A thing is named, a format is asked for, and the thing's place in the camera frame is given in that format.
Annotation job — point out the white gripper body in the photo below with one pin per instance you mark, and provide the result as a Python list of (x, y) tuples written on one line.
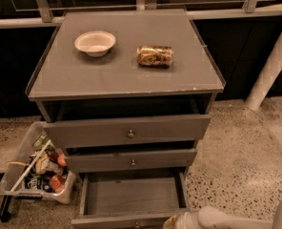
[(189, 221)]

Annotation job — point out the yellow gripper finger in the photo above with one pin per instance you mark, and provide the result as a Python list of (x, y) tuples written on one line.
[(170, 223)]

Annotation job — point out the grey bottom drawer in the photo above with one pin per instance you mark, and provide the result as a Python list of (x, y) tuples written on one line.
[(135, 199)]

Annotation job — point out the grey drawer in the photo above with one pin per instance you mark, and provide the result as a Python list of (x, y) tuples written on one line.
[(127, 130), (135, 199), (131, 161)]

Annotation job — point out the grey middle drawer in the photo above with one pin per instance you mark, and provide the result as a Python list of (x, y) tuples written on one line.
[(131, 161)]

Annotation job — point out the grey top drawer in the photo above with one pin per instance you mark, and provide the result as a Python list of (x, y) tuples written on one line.
[(127, 130)]

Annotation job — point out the grey drawer cabinet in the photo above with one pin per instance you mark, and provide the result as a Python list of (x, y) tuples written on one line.
[(70, 85)]

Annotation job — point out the red snack packet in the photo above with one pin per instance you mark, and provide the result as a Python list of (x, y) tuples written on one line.
[(57, 183)]

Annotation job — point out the clear plastic bin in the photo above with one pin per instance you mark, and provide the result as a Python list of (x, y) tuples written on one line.
[(29, 187)]

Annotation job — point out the white stick in bin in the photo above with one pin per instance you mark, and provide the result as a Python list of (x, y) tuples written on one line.
[(39, 154)]

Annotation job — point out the crushed golden drink can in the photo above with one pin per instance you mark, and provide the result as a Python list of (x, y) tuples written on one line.
[(154, 56)]

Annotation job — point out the black tool on floor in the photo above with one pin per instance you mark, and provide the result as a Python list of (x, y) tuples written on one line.
[(4, 209)]

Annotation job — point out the white paper bowl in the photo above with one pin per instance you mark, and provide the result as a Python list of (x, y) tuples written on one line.
[(95, 43)]

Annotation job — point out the white slanted support post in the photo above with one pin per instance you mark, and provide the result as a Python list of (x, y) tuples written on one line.
[(267, 76)]

